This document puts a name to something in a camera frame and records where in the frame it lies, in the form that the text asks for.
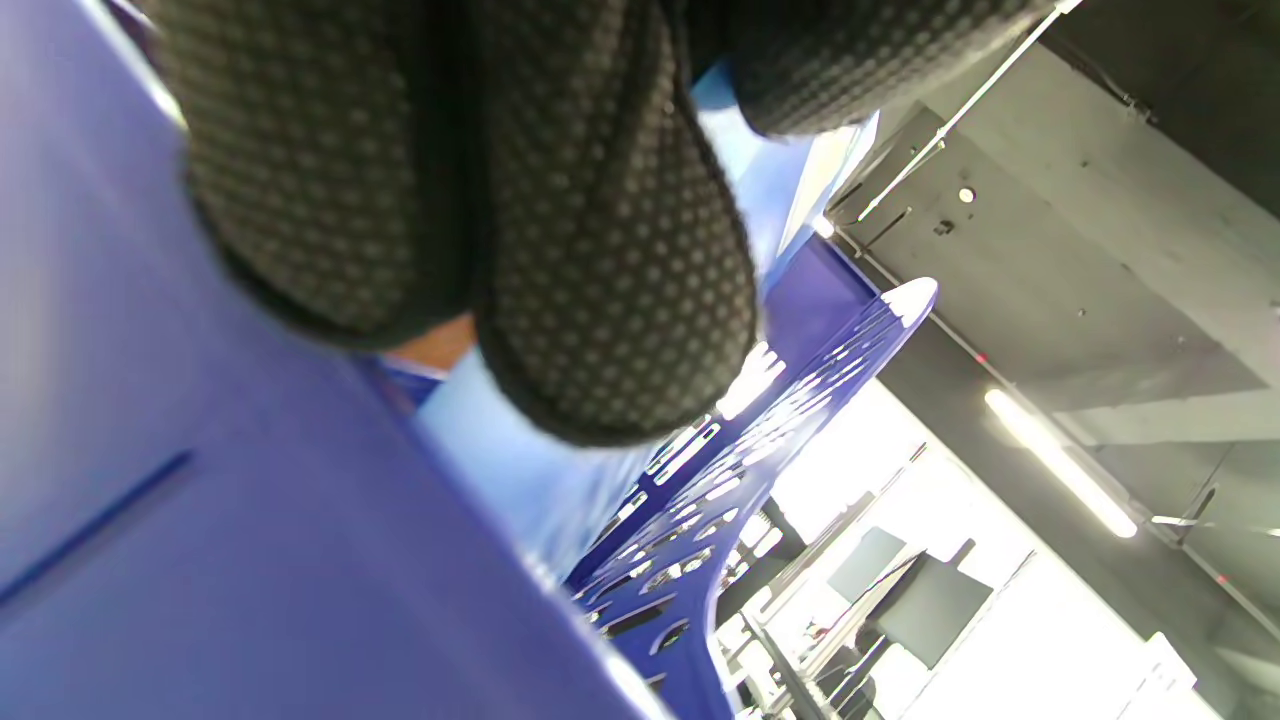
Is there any blue plastic file rack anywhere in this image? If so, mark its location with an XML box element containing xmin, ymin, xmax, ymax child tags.
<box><xmin>0</xmin><ymin>0</ymin><xmax>941</xmax><ymax>720</ymax></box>

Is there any white ceiling conduit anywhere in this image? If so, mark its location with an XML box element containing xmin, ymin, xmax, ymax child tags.
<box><xmin>850</xmin><ymin>0</ymin><xmax>1083</xmax><ymax>223</ymax></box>

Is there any long ceiling lamp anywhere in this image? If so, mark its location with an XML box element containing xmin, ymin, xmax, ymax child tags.
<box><xmin>983</xmin><ymin>387</ymin><xmax>1142</xmax><ymax>541</ymax></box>

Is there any person's left hand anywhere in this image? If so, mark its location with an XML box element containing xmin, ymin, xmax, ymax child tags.
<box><xmin>140</xmin><ymin>0</ymin><xmax>1061</xmax><ymax>447</ymax></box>

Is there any orange translucent L-shaped folder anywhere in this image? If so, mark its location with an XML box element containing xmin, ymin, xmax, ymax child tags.
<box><xmin>383</xmin><ymin>313</ymin><xmax>479</xmax><ymax>373</ymax></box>

